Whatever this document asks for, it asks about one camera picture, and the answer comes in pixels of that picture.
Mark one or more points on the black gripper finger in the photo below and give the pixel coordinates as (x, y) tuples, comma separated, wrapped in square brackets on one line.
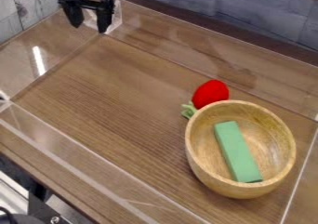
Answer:
[(105, 19), (74, 14)]

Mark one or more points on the red plush strawberry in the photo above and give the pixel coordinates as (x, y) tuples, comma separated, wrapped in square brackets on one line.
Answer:
[(210, 92)]

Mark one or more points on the green rectangular block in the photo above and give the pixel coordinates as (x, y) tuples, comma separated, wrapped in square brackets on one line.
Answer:
[(238, 157)]

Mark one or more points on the wooden bowl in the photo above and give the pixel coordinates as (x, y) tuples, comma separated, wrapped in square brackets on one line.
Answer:
[(269, 139)]

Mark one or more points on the clear acrylic tray enclosure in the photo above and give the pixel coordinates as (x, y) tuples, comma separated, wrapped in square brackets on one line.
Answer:
[(91, 117)]

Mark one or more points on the black metal bracket with bolt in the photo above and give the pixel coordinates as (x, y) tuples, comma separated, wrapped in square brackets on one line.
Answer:
[(39, 210)]

